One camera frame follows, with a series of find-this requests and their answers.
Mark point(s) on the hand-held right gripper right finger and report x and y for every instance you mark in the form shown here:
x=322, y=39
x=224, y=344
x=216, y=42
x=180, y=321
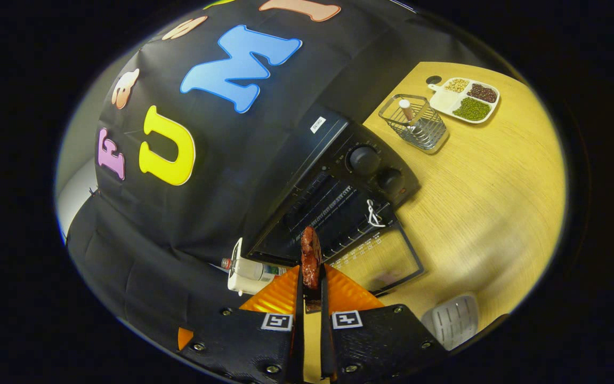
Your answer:
x=376, y=341

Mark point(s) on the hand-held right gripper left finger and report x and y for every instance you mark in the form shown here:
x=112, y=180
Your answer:
x=243, y=341

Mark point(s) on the red raw steak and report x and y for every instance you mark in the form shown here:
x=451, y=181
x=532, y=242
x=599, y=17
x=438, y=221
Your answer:
x=310, y=256

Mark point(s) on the black electric oven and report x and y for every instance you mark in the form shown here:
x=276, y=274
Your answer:
x=339, y=160

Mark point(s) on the white toaster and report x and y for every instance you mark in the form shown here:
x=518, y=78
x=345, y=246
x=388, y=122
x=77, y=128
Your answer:
x=243, y=282

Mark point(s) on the clear bottle with red label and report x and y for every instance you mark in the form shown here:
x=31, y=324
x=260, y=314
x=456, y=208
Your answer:
x=261, y=271

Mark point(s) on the small white ribbed tray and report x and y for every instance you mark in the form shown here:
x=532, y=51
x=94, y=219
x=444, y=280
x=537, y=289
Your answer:
x=453, y=320

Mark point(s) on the black backdrop cloth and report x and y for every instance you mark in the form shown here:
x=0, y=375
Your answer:
x=221, y=186

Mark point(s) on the white divided dish of beans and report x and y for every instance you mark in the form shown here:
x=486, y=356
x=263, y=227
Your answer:
x=472, y=108

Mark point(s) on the small black disc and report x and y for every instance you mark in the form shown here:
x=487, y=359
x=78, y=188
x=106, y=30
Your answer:
x=434, y=80

